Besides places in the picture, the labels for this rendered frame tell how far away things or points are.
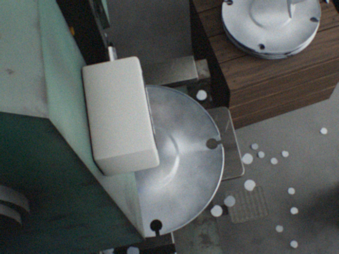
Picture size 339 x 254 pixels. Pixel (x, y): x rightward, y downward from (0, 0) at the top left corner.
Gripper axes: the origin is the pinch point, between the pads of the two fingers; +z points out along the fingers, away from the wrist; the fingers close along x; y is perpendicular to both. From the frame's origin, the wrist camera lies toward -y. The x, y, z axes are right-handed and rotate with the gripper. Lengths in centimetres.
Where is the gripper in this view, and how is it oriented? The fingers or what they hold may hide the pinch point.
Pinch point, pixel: (307, 11)
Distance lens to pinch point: 123.3
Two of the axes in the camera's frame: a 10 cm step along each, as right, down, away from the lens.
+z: 1.9, 9.1, 3.7
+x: 7.3, -3.8, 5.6
